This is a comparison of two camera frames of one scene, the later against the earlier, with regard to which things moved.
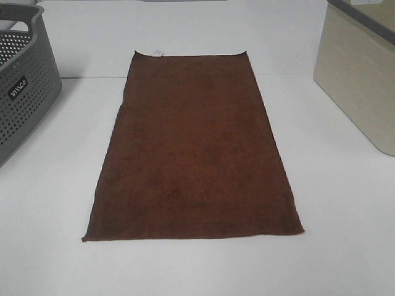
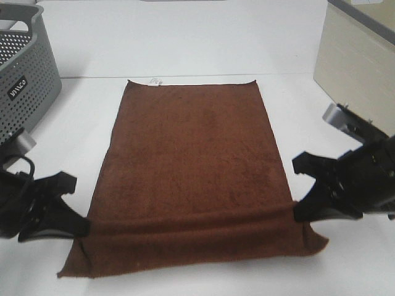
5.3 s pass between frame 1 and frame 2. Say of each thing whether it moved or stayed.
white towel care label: moved
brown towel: moved
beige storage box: stayed
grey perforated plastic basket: stayed
